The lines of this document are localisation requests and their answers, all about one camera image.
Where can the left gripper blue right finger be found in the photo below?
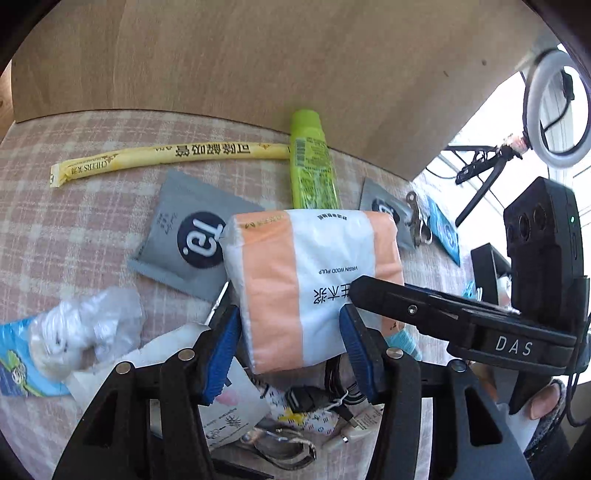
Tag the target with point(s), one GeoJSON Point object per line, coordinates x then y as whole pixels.
{"type": "Point", "coordinates": [365, 347]}

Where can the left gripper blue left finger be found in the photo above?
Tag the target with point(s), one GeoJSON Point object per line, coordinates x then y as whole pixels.
{"type": "Point", "coordinates": [219, 352]}

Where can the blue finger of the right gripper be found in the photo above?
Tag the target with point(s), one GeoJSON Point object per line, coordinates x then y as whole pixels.
{"type": "Point", "coordinates": [433, 313]}

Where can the orange white tissue pack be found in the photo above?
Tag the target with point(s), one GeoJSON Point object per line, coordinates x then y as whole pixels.
{"type": "Point", "coordinates": [292, 270]}

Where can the green tube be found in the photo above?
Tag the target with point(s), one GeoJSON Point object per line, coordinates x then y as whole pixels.
{"type": "Point", "coordinates": [312, 173]}

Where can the light blue cream tube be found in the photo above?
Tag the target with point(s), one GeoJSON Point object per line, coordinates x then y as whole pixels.
{"type": "Point", "coordinates": [404, 341]}

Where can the patterned lighter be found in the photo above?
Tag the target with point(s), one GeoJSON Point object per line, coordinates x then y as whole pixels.
{"type": "Point", "coordinates": [318, 422]}

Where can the person's right hand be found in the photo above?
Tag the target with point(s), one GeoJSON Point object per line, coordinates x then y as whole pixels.
{"type": "Point", "coordinates": [536, 418]}

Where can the black storage tray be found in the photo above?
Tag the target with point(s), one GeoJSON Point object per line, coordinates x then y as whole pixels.
{"type": "Point", "coordinates": [489, 267]}

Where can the white paper pouch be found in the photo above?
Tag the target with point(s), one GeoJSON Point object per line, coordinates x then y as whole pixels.
{"type": "Point", "coordinates": [230, 416]}

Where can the blue wet wipes pack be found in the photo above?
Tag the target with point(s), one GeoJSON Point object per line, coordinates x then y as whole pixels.
{"type": "Point", "coordinates": [444, 231]}

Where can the grey sachet left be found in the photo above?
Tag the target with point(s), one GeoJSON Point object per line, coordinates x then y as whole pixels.
{"type": "Point", "coordinates": [181, 249]}

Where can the grey sachet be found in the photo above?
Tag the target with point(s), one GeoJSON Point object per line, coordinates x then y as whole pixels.
{"type": "Point", "coordinates": [181, 249]}
{"type": "Point", "coordinates": [375, 198]}

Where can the grey sachet right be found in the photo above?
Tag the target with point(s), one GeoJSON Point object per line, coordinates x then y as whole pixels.
{"type": "Point", "coordinates": [375, 198]}

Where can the crumpled clear plastic bag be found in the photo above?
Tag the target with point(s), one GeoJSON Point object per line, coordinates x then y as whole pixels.
{"type": "Point", "coordinates": [80, 332]}

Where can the black tripod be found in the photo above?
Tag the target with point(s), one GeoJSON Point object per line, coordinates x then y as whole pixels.
{"type": "Point", "coordinates": [485, 163]}

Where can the blue cartoon card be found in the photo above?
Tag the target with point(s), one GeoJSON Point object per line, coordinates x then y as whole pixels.
{"type": "Point", "coordinates": [19, 376]}

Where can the yellow long straw packet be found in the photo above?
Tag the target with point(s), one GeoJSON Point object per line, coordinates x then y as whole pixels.
{"type": "Point", "coordinates": [130, 158]}

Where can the wooden back board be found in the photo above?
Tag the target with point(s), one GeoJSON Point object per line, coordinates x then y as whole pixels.
{"type": "Point", "coordinates": [393, 81]}

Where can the ring light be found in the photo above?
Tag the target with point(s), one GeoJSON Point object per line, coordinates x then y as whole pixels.
{"type": "Point", "coordinates": [556, 112]}

